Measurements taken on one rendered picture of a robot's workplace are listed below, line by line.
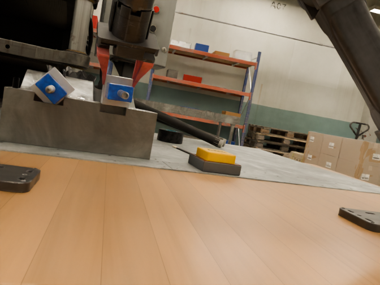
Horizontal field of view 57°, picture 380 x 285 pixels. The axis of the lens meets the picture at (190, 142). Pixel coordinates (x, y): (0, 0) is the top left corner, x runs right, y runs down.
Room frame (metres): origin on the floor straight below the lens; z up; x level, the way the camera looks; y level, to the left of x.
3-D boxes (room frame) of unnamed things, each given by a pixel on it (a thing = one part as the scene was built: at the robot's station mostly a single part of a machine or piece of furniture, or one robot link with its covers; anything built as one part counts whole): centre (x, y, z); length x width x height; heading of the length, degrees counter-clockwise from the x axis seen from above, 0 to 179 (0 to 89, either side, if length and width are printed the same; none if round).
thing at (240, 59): (7.06, 0.00, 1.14); 2.06 x 0.65 x 2.27; 99
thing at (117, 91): (0.61, 0.14, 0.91); 0.13 x 0.05 x 0.05; 21
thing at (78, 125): (0.84, 0.28, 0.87); 0.50 x 0.26 x 0.14; 21
